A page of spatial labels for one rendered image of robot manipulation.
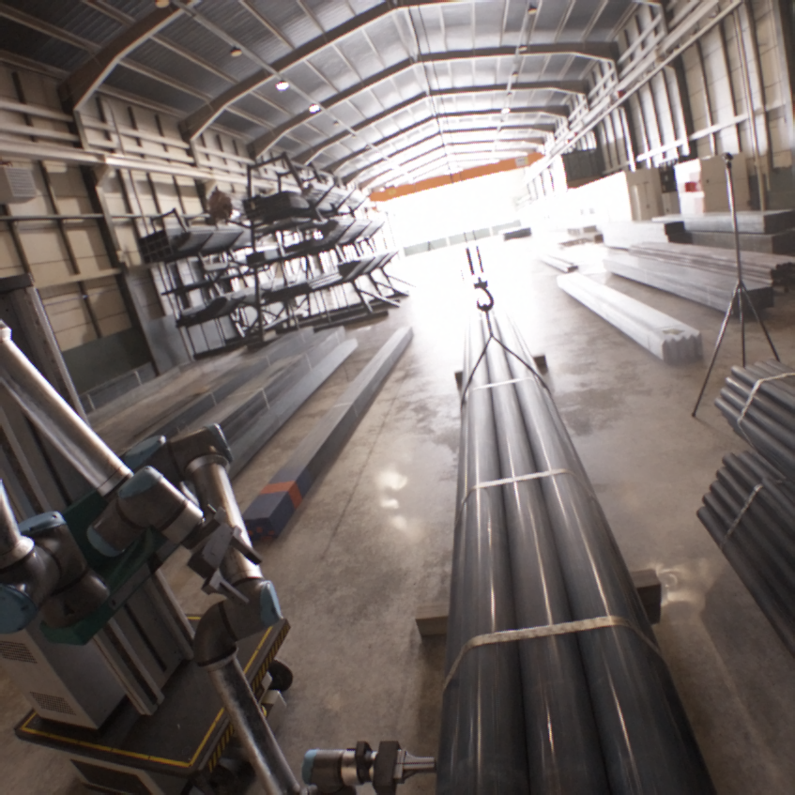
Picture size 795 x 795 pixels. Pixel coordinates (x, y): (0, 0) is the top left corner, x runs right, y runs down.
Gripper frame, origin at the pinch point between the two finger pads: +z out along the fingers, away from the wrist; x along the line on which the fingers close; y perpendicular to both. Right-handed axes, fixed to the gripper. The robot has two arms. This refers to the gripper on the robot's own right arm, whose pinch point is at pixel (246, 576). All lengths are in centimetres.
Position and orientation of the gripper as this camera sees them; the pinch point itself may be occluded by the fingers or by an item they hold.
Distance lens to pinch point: 120.7
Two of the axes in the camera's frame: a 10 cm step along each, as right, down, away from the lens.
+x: 0.0, 4.3, -9.0
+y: -7.9, 5.5, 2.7
